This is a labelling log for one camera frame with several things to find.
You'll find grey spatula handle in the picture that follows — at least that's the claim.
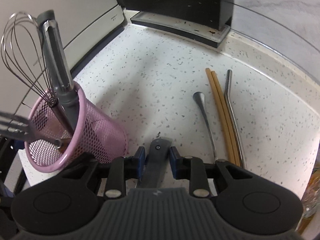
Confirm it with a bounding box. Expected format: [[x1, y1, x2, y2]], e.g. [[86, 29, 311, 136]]
[[136, 138, 171, 189]]

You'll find pink mesh utensil cup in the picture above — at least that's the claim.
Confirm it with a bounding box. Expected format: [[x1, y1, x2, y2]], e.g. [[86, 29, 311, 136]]
[[25, 83, 128, 173]]

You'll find wooden chopstick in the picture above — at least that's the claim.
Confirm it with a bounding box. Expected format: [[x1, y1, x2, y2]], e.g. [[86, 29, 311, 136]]
[[211, 71, 242, 166], [206, 68, 234, 164]]

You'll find steel spoon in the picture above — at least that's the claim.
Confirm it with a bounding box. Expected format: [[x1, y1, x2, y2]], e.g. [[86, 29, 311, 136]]
[[193, 92, 217, 161]]

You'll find grey handled peeler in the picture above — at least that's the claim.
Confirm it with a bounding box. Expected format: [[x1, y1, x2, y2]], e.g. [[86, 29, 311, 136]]
[[36, 10, 79, 134]]

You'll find wooden handled fork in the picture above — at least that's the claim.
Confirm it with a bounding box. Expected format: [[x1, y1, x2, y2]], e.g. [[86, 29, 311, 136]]
[[1, 111, 71, 153]]

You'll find steel wire whisk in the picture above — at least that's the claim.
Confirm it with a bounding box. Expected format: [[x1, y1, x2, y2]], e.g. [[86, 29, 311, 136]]
[[0, 11, 61, 108]]

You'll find black knife block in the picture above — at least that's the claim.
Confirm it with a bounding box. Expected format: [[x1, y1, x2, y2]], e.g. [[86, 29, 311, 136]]
[[118, 0, 234, 48]]

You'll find white countertop appliance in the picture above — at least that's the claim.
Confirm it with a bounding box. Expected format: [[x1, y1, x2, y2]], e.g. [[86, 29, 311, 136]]
[[1, 0, 124, 116]]

